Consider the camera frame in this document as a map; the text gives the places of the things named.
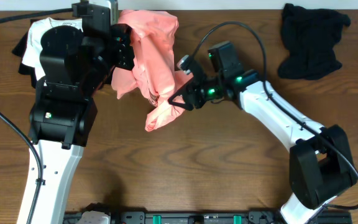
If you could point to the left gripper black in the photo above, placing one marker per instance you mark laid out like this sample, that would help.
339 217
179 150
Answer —
120 45

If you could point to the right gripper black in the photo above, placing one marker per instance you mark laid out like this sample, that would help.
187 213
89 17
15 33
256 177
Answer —
191 94

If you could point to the pink t-shirt with brown print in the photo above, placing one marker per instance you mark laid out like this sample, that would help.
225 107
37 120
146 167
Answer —
154 73

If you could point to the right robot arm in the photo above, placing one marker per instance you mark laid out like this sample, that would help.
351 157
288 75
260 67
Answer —
320 157

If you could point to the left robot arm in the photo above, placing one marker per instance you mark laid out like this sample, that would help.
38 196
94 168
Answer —
76 63

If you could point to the black folded garment under white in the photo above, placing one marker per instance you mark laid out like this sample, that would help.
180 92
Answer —
26 66

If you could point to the black crumpled garment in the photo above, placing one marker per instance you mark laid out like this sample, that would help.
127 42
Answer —
310 36

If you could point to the white t-shirt with pixel camera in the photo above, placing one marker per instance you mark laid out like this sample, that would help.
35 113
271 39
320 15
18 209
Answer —
38 29

